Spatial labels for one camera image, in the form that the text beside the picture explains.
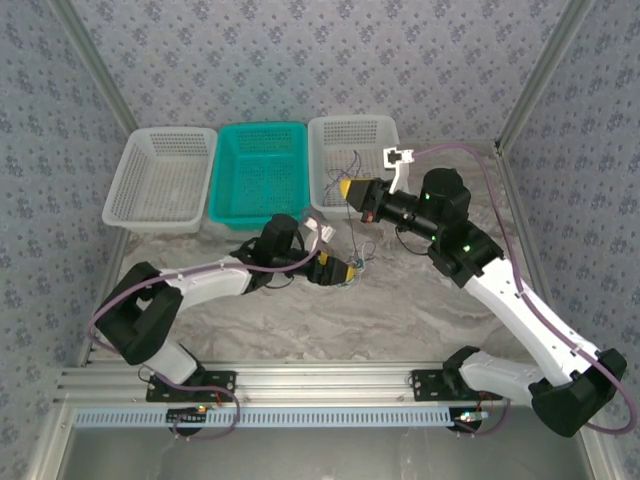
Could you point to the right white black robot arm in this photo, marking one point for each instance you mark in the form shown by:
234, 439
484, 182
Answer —
525, 320

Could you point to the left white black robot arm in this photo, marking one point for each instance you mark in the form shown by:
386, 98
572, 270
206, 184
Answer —
210, 282

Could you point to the white perforated plastic basket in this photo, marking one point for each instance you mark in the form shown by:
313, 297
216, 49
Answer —
330, 145
150, 175

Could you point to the teal perforated plastic basket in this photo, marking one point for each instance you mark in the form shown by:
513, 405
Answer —
257, 175

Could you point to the black controller board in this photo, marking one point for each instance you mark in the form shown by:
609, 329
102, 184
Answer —
467, 425
185, 416

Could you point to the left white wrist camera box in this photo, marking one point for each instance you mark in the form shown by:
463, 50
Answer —
320, 230

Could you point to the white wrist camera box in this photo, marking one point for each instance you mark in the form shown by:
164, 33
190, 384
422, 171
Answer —
320, 230
400, 159

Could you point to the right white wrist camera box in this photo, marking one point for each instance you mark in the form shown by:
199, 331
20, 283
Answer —
400, 159

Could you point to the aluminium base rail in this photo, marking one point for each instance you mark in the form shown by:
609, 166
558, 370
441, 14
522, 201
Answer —
320, 385

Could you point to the aluminium corner post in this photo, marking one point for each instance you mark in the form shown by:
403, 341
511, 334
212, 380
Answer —
546, 65
95, 65

